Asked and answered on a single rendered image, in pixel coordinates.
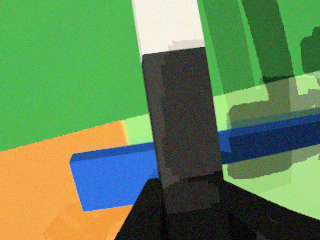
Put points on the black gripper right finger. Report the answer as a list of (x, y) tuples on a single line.
[(253, 218)]

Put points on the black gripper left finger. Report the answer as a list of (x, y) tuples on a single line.
[(147, 220)]

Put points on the green flat mat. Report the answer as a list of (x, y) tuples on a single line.
[(67, 65)]

